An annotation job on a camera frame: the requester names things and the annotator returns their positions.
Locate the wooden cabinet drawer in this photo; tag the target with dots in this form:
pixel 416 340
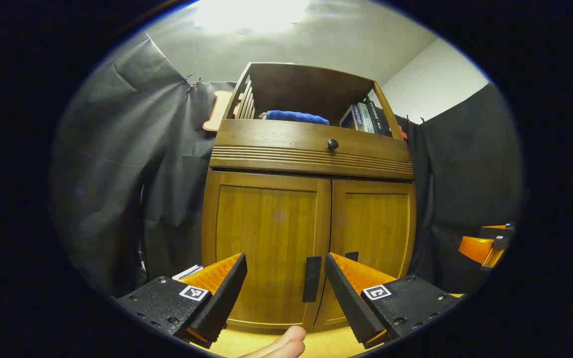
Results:
pixel 276 144

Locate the white blue box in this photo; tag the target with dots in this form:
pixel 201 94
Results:
pixel 187 272

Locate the blue white book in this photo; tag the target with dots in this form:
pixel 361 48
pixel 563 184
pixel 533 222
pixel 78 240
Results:
pixel 350 119

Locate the wooden shoe cabinet door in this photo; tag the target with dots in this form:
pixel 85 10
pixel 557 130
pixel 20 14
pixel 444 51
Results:
pixel 266 238
pixel 376 223

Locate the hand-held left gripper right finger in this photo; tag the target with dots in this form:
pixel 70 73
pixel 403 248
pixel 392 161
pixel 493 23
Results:
pixel 348 303

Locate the grey book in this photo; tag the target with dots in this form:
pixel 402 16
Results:
pixel 366 118

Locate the blue folded towel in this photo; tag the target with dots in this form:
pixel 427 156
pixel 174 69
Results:
pixel 296 117

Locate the black round drawer knob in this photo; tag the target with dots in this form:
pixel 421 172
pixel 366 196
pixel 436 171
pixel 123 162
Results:
pixel 333 144

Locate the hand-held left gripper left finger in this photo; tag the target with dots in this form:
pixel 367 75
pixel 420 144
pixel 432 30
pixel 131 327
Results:
pixel 222 303

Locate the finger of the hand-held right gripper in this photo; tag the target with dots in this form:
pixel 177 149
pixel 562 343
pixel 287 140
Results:
pixel 475 248
pixel 500 233

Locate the wooden double-door shoe cabinet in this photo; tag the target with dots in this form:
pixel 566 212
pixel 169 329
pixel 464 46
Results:
pixel 306 89

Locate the person's foot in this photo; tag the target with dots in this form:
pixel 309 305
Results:
pixel 281 345

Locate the dark book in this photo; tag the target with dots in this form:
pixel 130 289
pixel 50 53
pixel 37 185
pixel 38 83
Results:
pixel 380 119

